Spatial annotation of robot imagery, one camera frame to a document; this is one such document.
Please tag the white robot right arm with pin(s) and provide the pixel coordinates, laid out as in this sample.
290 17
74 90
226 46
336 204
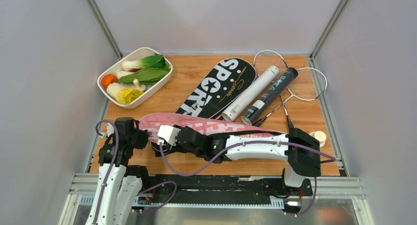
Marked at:
299 149

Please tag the pink racket cover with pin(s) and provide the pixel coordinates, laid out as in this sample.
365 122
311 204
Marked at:
152 123

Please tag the white tube cap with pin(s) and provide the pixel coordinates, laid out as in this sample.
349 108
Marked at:
320 136

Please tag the yellow napa cabbage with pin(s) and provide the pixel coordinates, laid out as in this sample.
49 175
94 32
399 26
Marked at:
122 94

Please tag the white rectangular tray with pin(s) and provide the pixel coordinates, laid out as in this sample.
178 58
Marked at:
150 90

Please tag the green leafy vegetable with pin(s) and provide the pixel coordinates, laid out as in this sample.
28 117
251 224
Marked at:
147 76

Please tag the white racket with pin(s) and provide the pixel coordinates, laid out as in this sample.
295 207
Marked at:
308 86
266 58

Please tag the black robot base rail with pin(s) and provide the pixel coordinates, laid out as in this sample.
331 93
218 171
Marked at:
220 189

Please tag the white racket left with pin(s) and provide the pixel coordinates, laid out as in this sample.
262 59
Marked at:
266 58

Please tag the green bok choy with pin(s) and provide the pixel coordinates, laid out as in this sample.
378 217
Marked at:
154 61

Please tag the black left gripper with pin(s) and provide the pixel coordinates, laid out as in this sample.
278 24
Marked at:
144 135

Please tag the beige mushroom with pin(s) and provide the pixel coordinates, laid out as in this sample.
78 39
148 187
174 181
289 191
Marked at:
138 85

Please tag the white racket right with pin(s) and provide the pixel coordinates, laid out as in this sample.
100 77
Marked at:
308 86

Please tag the black racket cover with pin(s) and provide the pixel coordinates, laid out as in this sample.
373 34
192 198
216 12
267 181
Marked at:
218 89

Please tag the black shuttlecock tube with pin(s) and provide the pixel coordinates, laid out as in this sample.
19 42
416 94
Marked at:
260 105

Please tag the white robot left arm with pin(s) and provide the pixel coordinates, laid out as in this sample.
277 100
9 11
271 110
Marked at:
118 183

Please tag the white shuttlecock tube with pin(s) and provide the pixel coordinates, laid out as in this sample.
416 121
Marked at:
240 104

